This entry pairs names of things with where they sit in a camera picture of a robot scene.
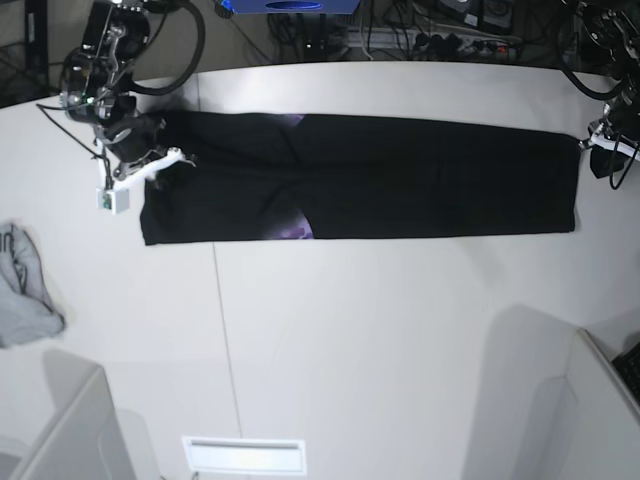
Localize white bin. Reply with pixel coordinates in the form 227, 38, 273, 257
1, 362, 162, 479
533, 329, 639, 480

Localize black T-shirt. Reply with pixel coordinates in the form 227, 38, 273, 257
140, 111, 580, 245

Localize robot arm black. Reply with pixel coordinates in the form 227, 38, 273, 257
552, 1, 639, 191
38, 1, 206, 164

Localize grey crumpled cloth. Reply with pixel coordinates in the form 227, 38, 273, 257
1, 222, 65, 349

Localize white bin left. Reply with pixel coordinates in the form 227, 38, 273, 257
1, 362, 162, 479

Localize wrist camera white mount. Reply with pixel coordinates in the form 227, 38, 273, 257
579, 121, 639, 161
96, 147, 196, 215

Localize black keyboard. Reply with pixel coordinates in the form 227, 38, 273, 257
612, 344, 640, 401

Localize black monitor stand left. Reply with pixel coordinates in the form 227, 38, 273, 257
24, 0, 49, 73

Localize white bin right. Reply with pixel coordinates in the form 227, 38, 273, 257
533, 329, 639, 480

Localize blue box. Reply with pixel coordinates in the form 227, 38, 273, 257
221, 0, 360, 15

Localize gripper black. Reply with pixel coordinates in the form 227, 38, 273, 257
94, 97, 166, 164
589, 100, 639, 179

